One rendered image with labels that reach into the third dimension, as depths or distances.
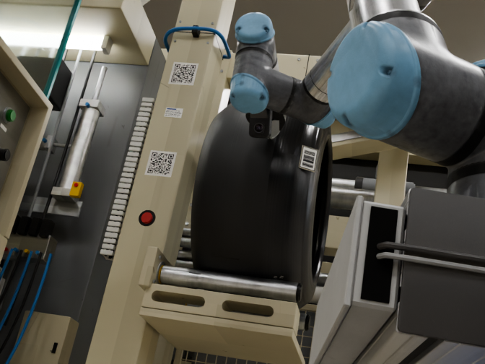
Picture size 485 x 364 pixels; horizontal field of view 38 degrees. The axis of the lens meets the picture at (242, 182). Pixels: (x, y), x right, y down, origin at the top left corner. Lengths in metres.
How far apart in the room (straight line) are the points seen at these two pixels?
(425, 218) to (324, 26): 5.75
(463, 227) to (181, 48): 1.72
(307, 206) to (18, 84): 0.76
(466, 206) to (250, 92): 0.92
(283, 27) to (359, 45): 5.47
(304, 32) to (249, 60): 4.90
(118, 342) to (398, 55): 1.21
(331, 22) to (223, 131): 4.45
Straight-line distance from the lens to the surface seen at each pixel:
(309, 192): 1.64
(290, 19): 6.15
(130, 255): 1.83
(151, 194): 1.88
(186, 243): 2.24
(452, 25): 6.05
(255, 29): 1.39
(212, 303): 1.63
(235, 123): 1.71
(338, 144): 2.31
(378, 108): 0.73
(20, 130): 1.85
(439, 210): 0.43
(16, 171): 1.81
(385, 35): 0.74
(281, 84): 1.36
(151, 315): 1.66
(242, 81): 1.33
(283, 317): 1.60
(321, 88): 1.34
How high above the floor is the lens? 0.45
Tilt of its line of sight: 24 degrees up
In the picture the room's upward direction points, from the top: 11 degrees clockwise
